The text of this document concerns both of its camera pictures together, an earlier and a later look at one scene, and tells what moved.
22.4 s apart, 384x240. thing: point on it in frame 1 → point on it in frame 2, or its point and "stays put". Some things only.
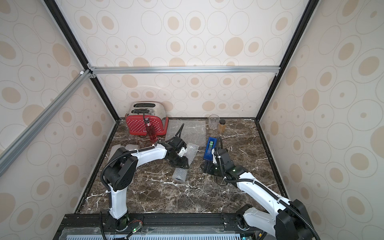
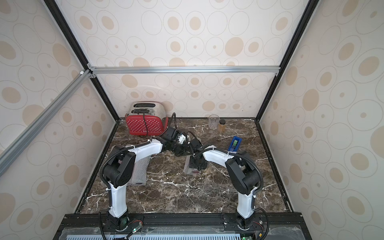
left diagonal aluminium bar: (34, 129) stays put
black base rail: (97, 226) stays put
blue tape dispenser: (211, 144) → (235, 144)
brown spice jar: (222, 126) stays put
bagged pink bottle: (114, 149) stays put
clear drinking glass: (214, 119) stays put
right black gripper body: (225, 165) → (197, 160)
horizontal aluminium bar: (95, 71) stays put
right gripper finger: (207, 166) → (193, 163)
